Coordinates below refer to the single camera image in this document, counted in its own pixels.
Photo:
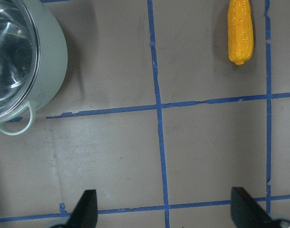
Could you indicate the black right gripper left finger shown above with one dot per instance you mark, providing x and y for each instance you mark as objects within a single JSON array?
[{"x": 85, "y": 214}]

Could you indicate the glass pot lid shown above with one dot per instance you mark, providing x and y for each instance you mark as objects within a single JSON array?
[{"x": 18, "y": 53}]

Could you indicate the yellow toy corn cob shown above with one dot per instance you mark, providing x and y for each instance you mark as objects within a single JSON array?
[{"x": 240, "y": 32}]

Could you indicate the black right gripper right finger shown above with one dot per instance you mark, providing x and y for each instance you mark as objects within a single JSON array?
[{"x": 246, "y": 212}]

